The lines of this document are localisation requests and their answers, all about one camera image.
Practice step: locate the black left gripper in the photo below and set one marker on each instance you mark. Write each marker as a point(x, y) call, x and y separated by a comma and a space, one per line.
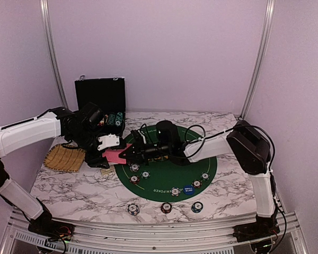
point(94, 160)

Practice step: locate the green chips row in case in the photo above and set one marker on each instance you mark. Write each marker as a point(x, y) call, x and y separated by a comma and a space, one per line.
point(111, 119)

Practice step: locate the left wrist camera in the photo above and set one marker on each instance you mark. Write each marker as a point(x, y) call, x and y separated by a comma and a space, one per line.
point(108, 141)

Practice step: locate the aluminium front rail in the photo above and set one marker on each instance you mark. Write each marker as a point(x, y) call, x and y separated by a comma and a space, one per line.
point(211, 236)

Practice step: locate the woven bamboo tray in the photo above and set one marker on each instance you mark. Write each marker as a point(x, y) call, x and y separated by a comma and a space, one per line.
point(63, 159)

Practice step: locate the teal chips row in case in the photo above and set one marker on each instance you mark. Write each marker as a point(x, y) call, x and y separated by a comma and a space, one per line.
point(119, 119)

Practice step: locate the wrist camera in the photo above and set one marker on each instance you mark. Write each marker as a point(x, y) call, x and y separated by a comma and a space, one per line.
point(108, 141)
point(138, 138)

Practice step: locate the round green poker mat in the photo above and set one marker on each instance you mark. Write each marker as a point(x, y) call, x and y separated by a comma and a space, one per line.
point(164, 176)

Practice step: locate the blue gold card box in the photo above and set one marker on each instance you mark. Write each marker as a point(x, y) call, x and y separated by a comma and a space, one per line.
point(107, 171)

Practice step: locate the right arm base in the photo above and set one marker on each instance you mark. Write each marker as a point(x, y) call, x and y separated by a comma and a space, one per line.
point(262, 227)

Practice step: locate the red black chip stack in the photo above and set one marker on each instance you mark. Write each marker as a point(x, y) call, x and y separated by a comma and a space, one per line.
point(166, 207)

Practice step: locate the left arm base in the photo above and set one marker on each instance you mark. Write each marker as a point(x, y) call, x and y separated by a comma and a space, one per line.
point(45, 225)

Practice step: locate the left aluminium frame post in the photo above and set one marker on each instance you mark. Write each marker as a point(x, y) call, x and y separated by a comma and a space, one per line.
point(52, 52)

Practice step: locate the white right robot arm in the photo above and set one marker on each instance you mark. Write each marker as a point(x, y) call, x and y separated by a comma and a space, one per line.
point(247, 142)

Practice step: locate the dark chip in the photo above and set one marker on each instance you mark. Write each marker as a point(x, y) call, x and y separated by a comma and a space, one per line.
point(197, 183)

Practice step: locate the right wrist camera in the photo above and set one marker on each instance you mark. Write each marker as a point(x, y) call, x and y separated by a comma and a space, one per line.
point(138, 138)

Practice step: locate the aluminium frame post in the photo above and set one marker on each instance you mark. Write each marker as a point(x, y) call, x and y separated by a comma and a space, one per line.
point(264, 41)
point(52, 52)

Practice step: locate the black poker chip case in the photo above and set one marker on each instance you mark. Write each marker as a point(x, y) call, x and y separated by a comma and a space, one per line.
point(108, 94)

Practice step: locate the blue small blind button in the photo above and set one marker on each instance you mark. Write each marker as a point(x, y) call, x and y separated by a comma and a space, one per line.
point(188, 190)

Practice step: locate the red-backed card deck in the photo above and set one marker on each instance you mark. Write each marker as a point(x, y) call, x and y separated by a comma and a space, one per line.
point(112, 156)

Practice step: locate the green chip group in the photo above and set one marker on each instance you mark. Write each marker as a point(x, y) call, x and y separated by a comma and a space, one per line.
point(145, 175)

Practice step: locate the right aluminium frame post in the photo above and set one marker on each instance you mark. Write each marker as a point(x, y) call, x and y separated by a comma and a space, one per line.
point(264, 41)

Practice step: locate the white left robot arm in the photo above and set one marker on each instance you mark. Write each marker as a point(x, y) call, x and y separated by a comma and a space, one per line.
point(29, 138)

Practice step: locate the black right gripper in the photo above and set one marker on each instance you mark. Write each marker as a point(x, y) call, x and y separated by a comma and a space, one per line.
point(138, 160)

